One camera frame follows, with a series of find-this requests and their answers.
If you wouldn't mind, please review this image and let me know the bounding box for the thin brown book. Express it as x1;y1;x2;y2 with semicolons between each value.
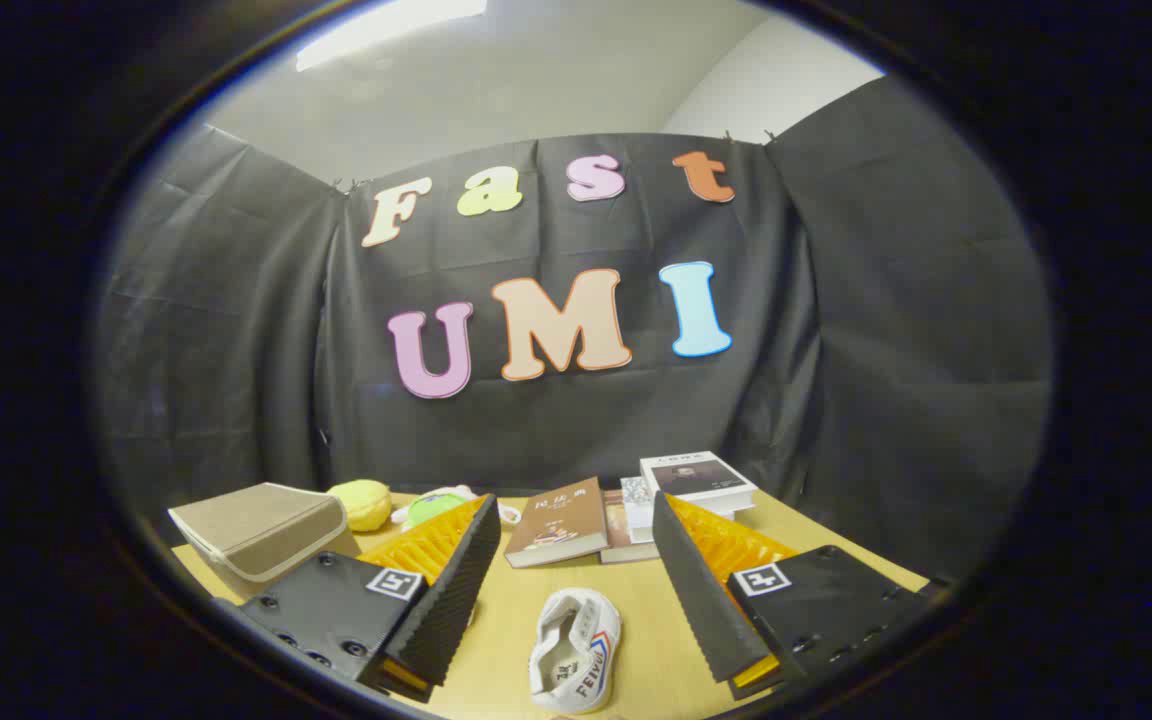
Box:
599;490;662;564

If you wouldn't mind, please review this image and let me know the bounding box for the green and pink plush toy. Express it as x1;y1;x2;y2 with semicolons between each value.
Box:
391;485;522;531

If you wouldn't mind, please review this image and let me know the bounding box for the white canvas shoe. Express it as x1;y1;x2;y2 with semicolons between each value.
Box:
529;588;623;715

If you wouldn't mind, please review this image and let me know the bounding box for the beige fabric storage box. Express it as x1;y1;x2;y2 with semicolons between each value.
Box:
168;482;362;601

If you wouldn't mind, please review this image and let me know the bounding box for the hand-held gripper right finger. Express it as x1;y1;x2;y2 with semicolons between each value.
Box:
651;490;942;703

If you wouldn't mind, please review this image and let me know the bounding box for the yellow plush toy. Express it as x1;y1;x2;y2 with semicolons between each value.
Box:
327;479;394;533

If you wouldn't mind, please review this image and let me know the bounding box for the brown cover book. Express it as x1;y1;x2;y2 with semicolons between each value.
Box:
504;476;609;569

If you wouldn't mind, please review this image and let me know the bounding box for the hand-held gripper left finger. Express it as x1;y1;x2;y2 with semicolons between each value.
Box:
234;493;503;703

